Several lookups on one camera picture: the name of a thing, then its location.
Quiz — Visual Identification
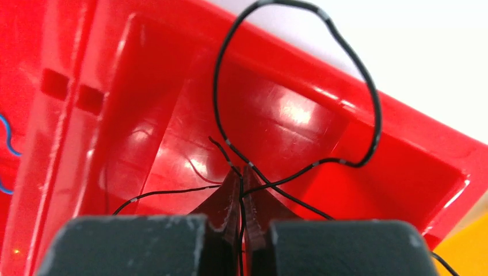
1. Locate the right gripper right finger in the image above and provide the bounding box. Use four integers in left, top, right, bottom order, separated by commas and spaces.
243, 189, 301, 275

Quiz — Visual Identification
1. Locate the red double bin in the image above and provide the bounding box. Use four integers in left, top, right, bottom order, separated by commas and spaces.
1, 1, 487, 275

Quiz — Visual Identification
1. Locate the blue wire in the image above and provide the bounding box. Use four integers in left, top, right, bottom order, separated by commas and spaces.
0, 113, 22, 196

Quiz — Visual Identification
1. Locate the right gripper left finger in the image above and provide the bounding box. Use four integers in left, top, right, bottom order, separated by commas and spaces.
191, 170, 240, 275

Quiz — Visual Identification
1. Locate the yellow bin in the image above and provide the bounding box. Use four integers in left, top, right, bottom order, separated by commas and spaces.
434, 214, 487, 276

